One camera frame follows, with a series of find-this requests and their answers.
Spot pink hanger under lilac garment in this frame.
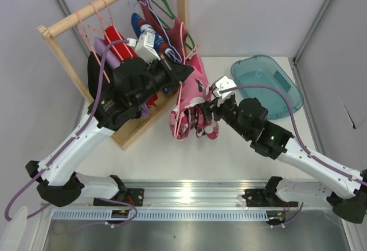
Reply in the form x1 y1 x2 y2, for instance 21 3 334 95
87 2 114 45

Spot blue white patterned garment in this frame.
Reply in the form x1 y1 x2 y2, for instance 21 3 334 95
131 13 175 63

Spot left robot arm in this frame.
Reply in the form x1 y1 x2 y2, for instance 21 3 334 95
26 57 194 207

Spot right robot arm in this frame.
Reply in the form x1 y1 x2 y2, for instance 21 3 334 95
201 97 366 224

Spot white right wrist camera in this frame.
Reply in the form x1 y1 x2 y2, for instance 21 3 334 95
210 76 237 106

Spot green plastic hanger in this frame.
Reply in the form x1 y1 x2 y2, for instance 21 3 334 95
141 0 196 53

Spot teal plastic basin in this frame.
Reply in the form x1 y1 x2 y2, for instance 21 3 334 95
231 54 304 120

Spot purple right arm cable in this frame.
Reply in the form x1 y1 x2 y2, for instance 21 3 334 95
220 84 367 187

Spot light blue wire hanger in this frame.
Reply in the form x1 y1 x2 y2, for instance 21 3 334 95
127 0 183 62

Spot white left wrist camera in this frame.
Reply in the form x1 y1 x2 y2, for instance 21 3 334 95
127 32 160 63

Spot lilac garment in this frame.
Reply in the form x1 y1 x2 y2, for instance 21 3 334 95
93 37 150 119

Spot black garment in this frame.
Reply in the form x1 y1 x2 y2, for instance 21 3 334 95
87 52 114 99

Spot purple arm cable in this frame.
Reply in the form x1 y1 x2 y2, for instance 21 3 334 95
5 39 138 230
220 84 367 187

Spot pink hanger under black garment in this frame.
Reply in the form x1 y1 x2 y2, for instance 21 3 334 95
75 11 101 66

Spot wooden clothes rack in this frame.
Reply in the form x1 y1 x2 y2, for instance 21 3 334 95
37 0 177 150

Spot maroon tank top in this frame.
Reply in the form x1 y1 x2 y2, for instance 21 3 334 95
135 0 189 62

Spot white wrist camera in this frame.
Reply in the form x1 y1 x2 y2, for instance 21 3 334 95
210 76 237 106
127 32 160 63

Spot slotted cable duct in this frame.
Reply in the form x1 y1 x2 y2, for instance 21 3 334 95
52 209 269 221

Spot pink hanger under red garment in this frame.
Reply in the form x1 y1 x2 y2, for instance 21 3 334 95
99 0 135 60

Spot aluminium mounting rail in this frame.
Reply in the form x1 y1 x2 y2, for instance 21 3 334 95
40 179 353 210

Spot pink camouflage trousers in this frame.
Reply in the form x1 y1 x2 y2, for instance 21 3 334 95
169 54 219 140

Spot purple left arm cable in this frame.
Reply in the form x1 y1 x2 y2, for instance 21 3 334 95
5 39 138 230

